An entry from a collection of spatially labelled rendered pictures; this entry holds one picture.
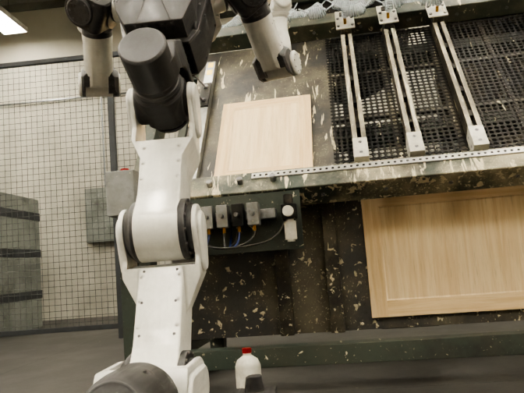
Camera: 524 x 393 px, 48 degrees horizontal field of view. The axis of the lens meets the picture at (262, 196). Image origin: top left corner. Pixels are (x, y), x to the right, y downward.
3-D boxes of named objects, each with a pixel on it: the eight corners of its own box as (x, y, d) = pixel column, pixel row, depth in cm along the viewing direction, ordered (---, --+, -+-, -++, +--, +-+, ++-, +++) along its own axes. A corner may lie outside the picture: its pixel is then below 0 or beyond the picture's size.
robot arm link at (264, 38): (296, 85, 181) (272, 17, 169) (258, 93, 186) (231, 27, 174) (303, 67, 189) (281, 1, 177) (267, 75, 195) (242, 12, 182)
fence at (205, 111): (186, 186, 260) (184, 180, 257) (208, 68, 328) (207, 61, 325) (198, 185, 260) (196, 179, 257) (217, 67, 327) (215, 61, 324)
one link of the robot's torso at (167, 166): (192, 248, 129) (191, 67, 146) (114, 254, 130) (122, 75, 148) (205, 266, 143) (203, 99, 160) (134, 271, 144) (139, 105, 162)
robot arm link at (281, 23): (294, 19, 191) (301, 78, 191) (264, 26, 195) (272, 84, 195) (281, 12, 181) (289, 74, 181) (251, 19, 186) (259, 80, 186)
